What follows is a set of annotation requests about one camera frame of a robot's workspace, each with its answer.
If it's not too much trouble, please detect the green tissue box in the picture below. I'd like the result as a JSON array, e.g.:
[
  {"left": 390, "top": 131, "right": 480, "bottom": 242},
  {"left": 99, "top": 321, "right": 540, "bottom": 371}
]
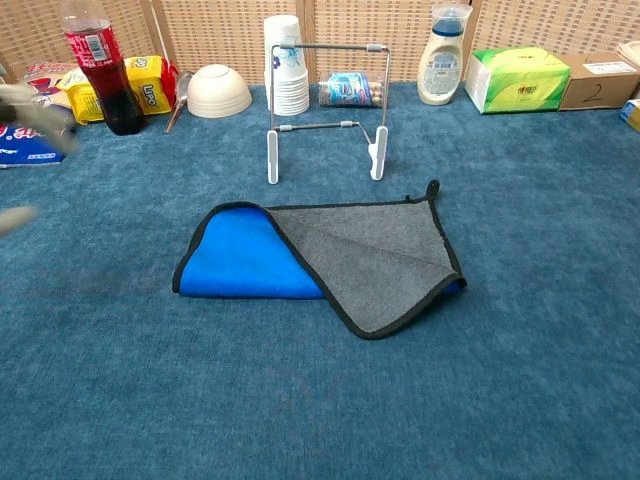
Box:
[{"left": 463, "top": 46, "right": 572, "bottom": 115}]

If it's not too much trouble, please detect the brown cardboard box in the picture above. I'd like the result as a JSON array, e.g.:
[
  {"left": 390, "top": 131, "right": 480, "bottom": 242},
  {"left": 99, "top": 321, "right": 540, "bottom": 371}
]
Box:
[{"left": 558, "top": 51, "right": 640, "bottom": 112}]

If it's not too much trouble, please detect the yellow Lipo snack bag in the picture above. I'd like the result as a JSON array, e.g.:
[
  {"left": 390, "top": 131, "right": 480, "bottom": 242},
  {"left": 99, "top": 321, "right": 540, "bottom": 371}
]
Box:
[{"left": 56, "top": 54, "right": 180, "bottom": 126}]

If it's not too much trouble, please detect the beige lidded food container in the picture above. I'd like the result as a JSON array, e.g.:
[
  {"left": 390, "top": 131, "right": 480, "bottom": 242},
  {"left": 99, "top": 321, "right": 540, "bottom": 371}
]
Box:
[{"left": 614, "top": 39, "right": 640, "bottom": 69}]

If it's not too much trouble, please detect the grey and blue cloth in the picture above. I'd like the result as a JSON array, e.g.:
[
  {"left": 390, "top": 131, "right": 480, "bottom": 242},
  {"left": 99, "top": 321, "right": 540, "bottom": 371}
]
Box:
[{"left": 171, "top": 178, "right": 469, "bottom": 341}]

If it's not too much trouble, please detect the blue carpet table cover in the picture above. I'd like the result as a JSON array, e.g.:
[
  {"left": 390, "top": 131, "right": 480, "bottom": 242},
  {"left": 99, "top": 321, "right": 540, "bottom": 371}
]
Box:
[{"left": 0, "top": 81, "right": 640, "bottom": 480}]

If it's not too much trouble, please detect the white lotion jar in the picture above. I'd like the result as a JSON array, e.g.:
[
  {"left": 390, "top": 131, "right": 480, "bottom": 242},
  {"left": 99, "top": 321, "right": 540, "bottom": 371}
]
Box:
[{"left": 416, "top": 2, "right": 474, "bottom": 107}]

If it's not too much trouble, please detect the orange and blue small box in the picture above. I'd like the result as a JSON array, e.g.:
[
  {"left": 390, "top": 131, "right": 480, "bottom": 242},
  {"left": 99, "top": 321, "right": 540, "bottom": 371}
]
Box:
[{"left": 618, "top": 98, "right": 640, "bottom": 134}]

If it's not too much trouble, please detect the cola bottle with red label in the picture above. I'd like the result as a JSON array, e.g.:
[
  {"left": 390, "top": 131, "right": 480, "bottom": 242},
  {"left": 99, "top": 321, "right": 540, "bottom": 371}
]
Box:
[{"left": 59, "top": 0, "right": 147, "bottom": 137}]

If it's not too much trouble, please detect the stack of white paper cups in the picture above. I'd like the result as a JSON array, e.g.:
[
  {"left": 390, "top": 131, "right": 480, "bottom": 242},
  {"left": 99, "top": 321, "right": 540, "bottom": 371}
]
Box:
[{"left": 263, "top": 14, "right": 311, "bottom": 117}]

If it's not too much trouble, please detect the cream upturned bowl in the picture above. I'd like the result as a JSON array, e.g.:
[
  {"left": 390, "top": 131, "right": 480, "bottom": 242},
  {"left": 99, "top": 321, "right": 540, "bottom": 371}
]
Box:
[{"left": 186, "top": 63, "right": 254, "bottom": 120}]

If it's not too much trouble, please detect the woven bamboo folding screen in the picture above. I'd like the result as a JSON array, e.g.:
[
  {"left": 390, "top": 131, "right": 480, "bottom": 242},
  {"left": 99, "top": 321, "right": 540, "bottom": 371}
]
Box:
[{"left": 0, "top": 0, "right": 640, "bottom": 86}]

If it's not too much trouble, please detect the red white blue snack bag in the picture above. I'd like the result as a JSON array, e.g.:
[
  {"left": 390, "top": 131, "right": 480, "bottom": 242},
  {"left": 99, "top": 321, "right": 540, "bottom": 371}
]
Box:
[{"left": 0, "top": 61, "right": 81, "bottom": 169}]

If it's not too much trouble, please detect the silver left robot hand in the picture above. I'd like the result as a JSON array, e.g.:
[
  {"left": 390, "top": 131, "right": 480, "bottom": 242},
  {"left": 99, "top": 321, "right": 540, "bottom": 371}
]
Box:
[{"left": 0, "top": 82, "right": 81, "bottom": 237}]

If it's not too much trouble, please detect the small blue packet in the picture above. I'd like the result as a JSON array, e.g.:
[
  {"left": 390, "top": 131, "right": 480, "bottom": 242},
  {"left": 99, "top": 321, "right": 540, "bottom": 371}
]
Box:
[{"left": 317, "top": 71, "right": 389, "bottom": 109}]

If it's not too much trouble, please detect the metal spoon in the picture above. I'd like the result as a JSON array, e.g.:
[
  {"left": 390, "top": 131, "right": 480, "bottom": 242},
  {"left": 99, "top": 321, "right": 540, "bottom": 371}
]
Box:
[{"left": 163, "top": 70, "right": 195, "bottom": 135}]

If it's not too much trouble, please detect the metal rack with white feet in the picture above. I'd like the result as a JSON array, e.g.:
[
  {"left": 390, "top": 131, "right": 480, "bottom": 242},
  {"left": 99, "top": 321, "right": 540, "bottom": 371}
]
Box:
[{"left": 266, "top": 42, "right": 391, "bottom": 186}]

